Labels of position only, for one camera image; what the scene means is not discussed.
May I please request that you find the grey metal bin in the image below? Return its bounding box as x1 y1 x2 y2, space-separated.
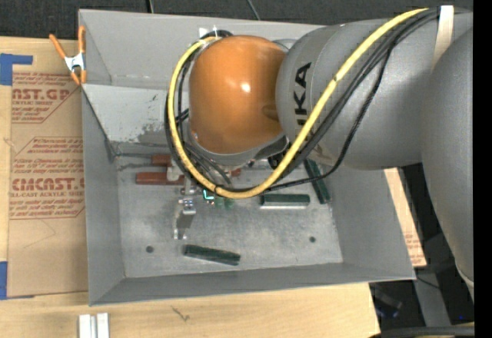
78 8 417 307

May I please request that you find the dark green flat block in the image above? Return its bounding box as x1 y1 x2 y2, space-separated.
183 244 241 267
259 194 311 210
304 158 332 204

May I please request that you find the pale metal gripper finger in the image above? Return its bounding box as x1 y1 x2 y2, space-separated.
173 198 197 240

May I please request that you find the brown cardboard board red print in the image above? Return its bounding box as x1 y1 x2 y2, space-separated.
0 35 427 300

